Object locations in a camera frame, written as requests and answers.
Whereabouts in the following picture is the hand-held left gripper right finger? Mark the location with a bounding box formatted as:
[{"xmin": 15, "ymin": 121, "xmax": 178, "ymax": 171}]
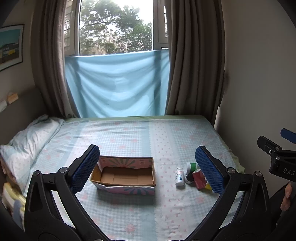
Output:
[{"xmin": 190, "ymin": 146, "xmax": 277, "ymax": 241}]

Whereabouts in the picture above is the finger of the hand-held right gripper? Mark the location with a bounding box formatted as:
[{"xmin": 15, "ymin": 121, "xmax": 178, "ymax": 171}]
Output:
[
  {"xmin": 257, "ymin": 136, "xmax": 284, "ymax": 158},
  {"xmin": 280, "ymin": 128, "xmax": 296, "ymax": 144}
]

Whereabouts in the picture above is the brown curtain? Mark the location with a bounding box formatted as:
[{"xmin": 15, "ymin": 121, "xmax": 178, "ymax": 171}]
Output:
[
  {"xmin": 31, "ymin": 0, "xmax": 82, "ymax": 117},
  {"xmin": 165, "ymin": 0, "xmax": 228, "ymax": 126}
]

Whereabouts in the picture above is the window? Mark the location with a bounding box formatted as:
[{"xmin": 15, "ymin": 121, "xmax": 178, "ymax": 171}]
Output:
[{"xmin": 63, "ymin": 0, "xmax": 170, "ymax": 57}]

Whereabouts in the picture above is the framed wall picture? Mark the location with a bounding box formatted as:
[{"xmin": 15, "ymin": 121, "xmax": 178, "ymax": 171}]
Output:
[{"xmin": 0, "ymin": 24, "xmax": 25, "ymax": 72}]

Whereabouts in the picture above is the checked floral bed sheet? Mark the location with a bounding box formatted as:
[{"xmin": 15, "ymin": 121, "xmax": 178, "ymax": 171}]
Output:
[{"xmin": 22, "ymin": 114, "xmax": 246, "ymax": 241}]

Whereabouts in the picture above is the person's dark clothing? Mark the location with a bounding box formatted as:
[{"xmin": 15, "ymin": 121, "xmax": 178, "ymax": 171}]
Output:
[{"xmin": 268, "ymin": 182, "xmax": 296, "ymax": 241}]

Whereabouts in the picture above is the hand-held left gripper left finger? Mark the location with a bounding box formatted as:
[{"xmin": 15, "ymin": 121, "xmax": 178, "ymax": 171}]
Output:
[{"xmin": 24, "ymin": 144, "xmax": 109, "ymax": 241}]

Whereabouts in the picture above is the light blue hanging cloth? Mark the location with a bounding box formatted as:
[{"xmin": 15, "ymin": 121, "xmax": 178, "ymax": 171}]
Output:
[{"xmin": 65, "ymin": 49, "xmax": 171, "ymax": 118}]

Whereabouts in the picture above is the light blue pillow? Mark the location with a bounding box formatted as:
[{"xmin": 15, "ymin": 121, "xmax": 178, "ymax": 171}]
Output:
[{"xmin": 0, "ymin": 114, "xmax": 64, "ymax": 186}]

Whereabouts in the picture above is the person's right hand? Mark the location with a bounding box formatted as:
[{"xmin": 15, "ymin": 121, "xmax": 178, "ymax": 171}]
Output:
[{"xmin": 280, "ymin": 182, "xmax": 293, "ymax": 212}]

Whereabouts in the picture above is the red carton box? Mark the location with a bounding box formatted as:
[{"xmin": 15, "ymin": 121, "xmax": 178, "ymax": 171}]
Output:
[{"xmin": 192, "ymin": 169, "xmax": 208, "ymax": 190}]

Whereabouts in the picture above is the white pill bottle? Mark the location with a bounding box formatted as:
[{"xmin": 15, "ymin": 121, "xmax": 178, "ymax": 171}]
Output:
[{"xmin": 175, "ymin": 167, "xmax": 186, "ymax": 189}]

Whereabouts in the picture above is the printed cardboard box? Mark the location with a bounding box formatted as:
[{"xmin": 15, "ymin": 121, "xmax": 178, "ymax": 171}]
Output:
[{"xmin": 90, "ymin": 156, "xmax": 156, "ymax": 195}]

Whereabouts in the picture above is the small beige box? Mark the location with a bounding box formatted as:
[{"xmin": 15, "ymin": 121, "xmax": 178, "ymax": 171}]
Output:
[{"xmin": 7, "ymin": 92, "xmax": 19, "ymax": 104}]

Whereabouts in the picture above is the green label bottle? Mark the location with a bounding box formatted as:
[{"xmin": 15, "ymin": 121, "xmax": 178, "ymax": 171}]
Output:
[{"xmin": 185, "ymin": 162, "xmax": 198, "ymax": 173}]

